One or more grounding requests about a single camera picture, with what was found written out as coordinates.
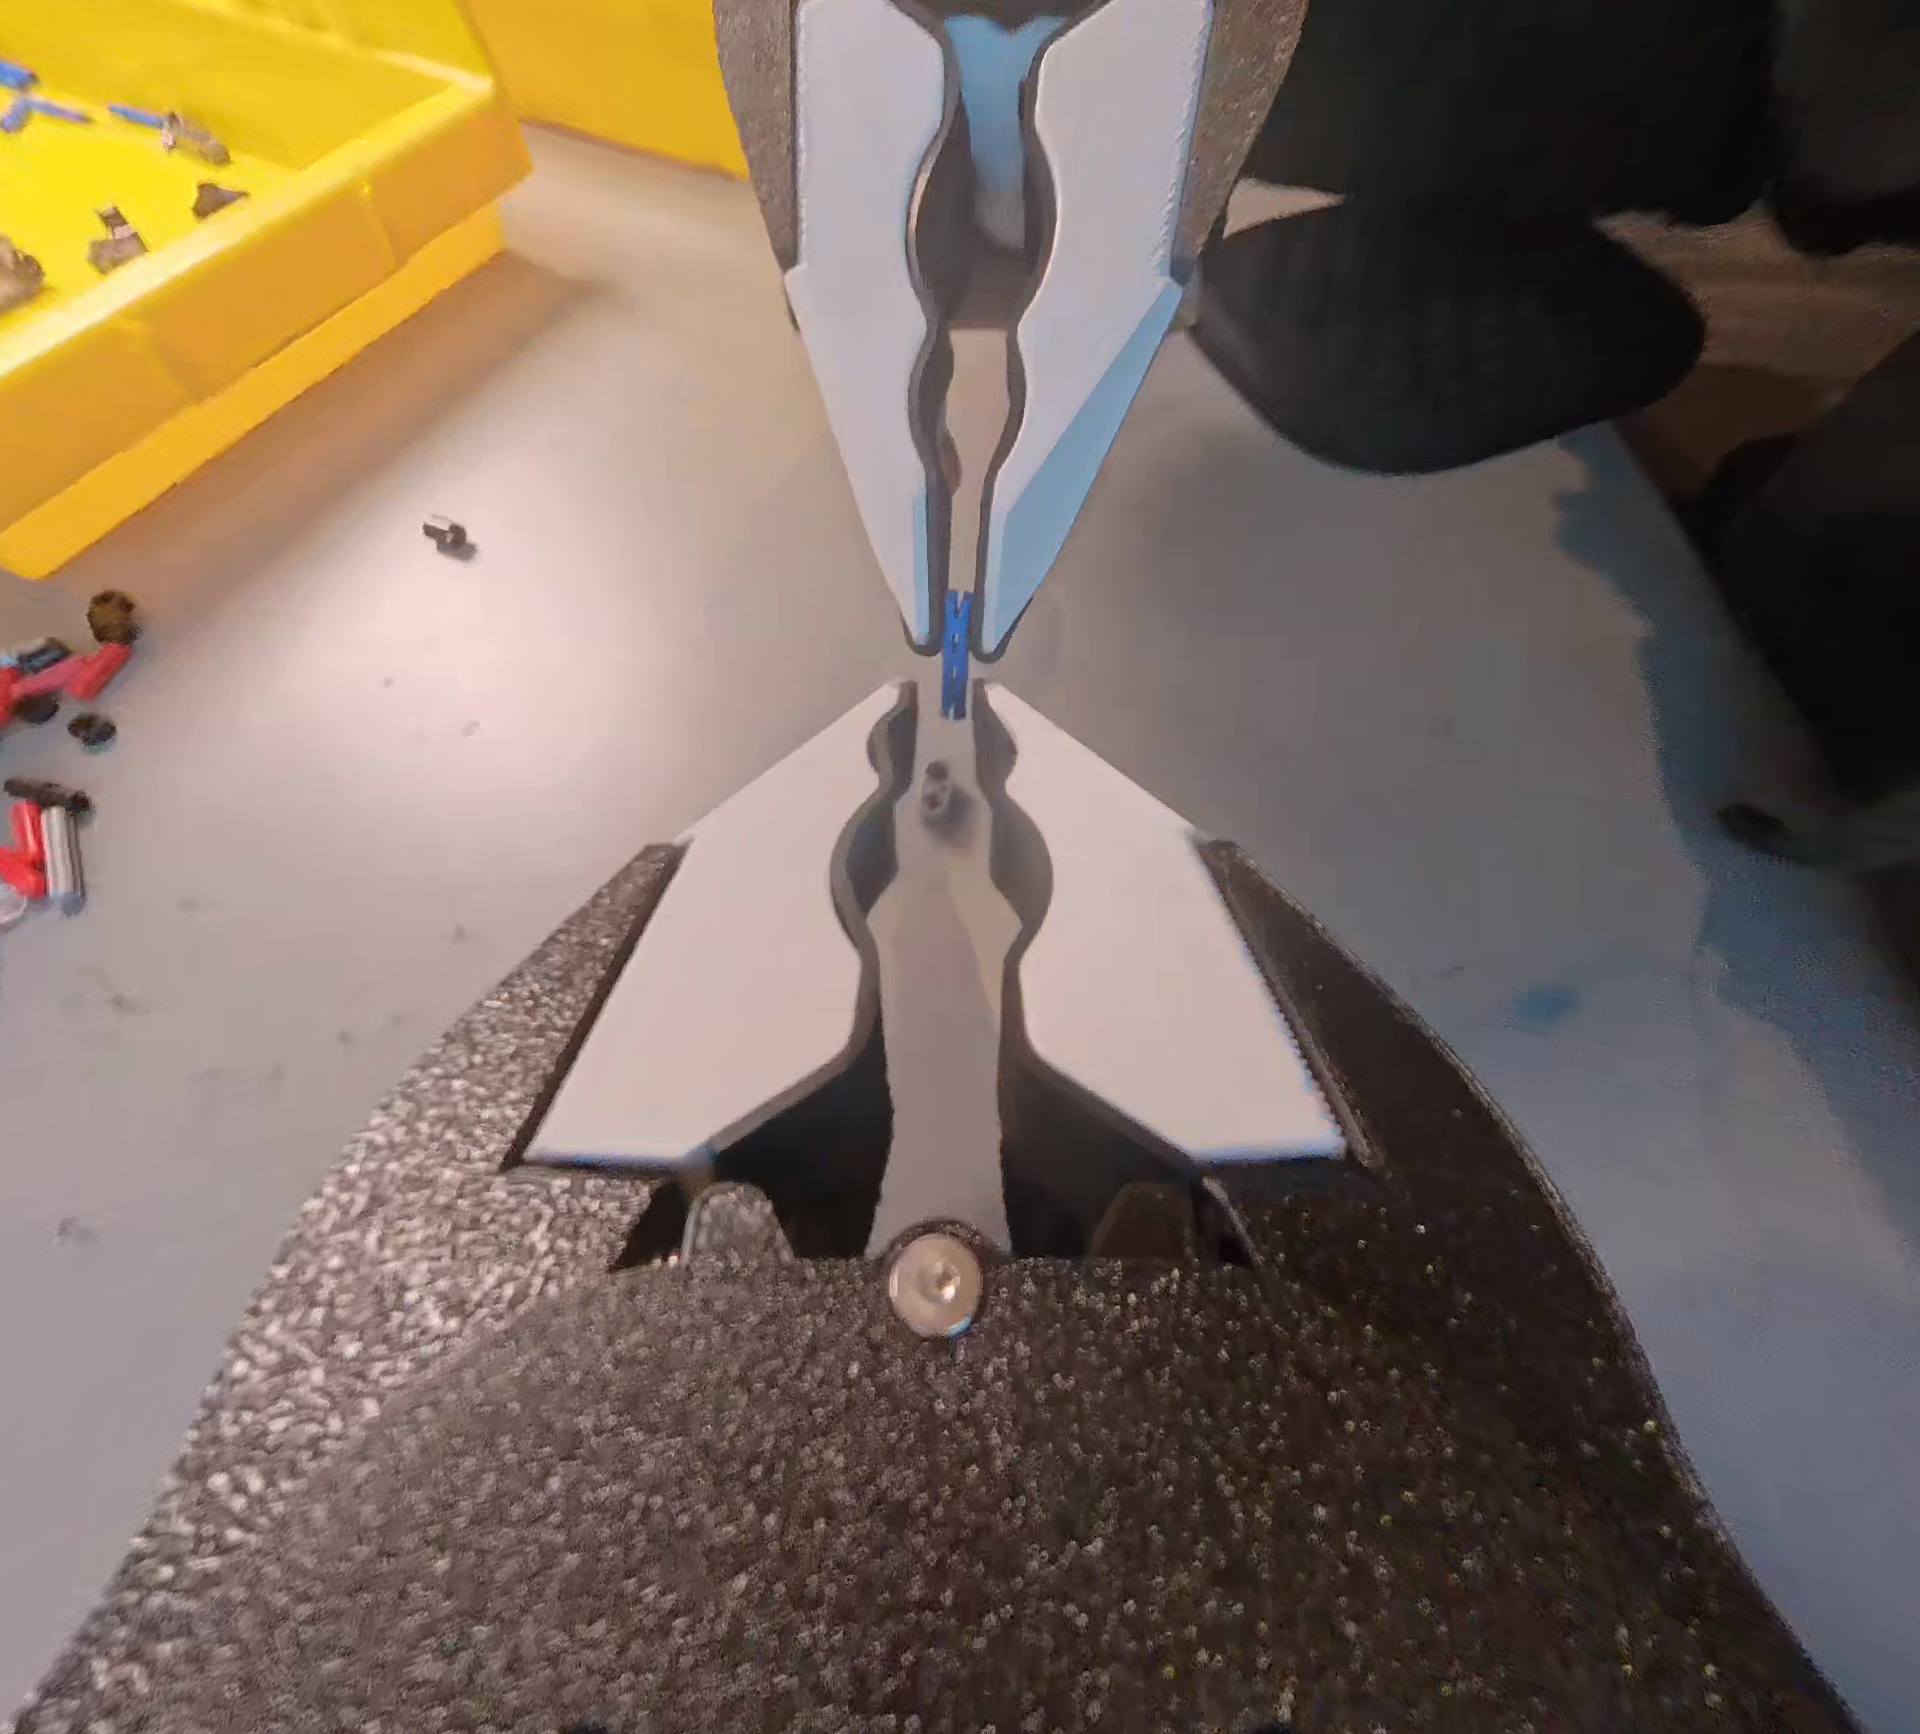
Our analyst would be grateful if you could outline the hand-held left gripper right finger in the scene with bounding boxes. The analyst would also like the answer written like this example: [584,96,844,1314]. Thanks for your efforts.
[968,680,1351,1165]

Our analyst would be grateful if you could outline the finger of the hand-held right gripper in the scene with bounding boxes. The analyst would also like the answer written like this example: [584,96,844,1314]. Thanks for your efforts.
[967,0,1219,661]
[782,0,963,655]

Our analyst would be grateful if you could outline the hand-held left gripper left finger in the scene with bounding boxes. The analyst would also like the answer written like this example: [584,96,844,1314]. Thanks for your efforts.
[522,680,921,1178]

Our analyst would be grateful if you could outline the person's right forearm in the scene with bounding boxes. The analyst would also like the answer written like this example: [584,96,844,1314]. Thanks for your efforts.
[1192,0,1802,480]

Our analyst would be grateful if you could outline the grey desk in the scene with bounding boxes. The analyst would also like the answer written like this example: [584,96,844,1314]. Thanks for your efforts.
[0,120,1920,1734]

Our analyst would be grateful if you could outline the yellow divided parts bin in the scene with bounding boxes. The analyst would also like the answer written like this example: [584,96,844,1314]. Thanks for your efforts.
[0,0,753,583]

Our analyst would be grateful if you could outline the assorted small building pieces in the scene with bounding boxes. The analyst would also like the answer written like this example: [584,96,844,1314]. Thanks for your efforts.
[0,60,251,318]

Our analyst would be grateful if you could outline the pile of small toy pieces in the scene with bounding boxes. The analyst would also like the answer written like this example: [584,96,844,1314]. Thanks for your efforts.
[0,587,153,926]

